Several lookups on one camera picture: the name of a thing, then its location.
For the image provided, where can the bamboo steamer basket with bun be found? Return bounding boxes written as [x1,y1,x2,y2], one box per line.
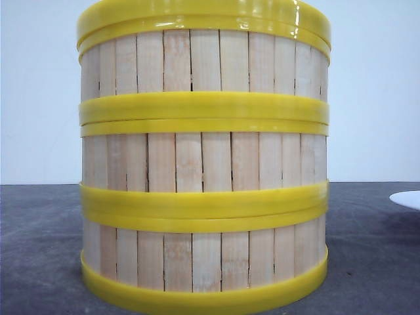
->
[79,29,329,137]

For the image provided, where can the woven bamboo steamer lid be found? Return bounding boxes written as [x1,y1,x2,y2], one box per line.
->
[77,1,331,56]

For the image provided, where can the white plate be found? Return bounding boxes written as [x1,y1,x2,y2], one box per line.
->
[389,190,420,211]

